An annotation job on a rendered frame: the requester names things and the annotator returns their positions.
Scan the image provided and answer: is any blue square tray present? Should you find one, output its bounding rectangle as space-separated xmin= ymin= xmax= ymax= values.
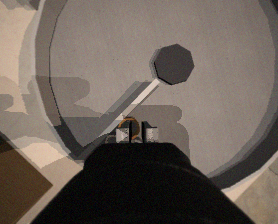
xmin=27 ymin=0 xmax=40 ymax=10

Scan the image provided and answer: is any bronze bushing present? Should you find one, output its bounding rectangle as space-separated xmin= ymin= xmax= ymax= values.
xmin=118 ymin=117 xmax=140 ymax=139

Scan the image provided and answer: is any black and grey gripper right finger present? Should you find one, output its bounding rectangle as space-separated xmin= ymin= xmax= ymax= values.
xmin=141 ymin=121 xmax=158 ymax=143

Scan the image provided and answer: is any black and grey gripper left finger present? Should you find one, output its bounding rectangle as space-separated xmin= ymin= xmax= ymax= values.
xmin=116 ymin=121 xmax=132 ymax=143

